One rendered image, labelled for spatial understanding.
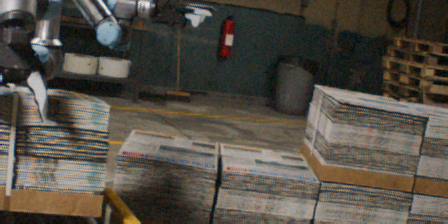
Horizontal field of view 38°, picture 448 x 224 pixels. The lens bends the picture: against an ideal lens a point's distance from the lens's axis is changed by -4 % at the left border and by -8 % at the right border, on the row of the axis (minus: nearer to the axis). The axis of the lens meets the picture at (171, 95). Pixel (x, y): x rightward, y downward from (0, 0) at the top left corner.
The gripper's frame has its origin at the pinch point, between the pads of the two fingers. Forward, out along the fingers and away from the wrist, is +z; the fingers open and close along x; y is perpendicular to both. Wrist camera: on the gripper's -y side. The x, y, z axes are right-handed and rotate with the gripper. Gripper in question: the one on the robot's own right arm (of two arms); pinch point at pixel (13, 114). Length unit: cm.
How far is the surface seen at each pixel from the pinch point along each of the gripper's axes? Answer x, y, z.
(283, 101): -419, 609, -292
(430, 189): -122, 34, 1
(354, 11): -545, 574, -432
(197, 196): -58, 60, -4
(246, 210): -72, 57, 1
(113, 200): -25.6, 28.9, 6.8
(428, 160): -120, 30, -6
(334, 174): -94, 42, -5
